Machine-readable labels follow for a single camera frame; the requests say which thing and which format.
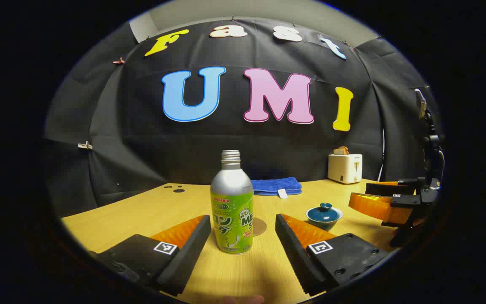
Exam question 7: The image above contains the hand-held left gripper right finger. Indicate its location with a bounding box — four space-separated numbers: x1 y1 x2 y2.
275 213 391 297

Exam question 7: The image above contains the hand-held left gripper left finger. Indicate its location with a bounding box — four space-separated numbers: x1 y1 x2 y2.
87 214 212 297

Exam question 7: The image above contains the teal teacup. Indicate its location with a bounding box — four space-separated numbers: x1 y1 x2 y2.
305 210 344 231

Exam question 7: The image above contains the green label silver water bottle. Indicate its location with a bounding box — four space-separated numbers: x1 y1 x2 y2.
210 149 255 255

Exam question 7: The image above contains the white toaster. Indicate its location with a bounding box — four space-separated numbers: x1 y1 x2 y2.
327 153 363 185

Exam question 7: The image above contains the blue towel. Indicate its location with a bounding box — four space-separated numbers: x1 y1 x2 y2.
251 177 303 199

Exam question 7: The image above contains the black backdrop cloth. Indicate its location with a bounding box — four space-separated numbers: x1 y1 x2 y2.
43 17 442 207

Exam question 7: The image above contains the white hanging cable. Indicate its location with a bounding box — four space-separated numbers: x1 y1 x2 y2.
378 129 386 182

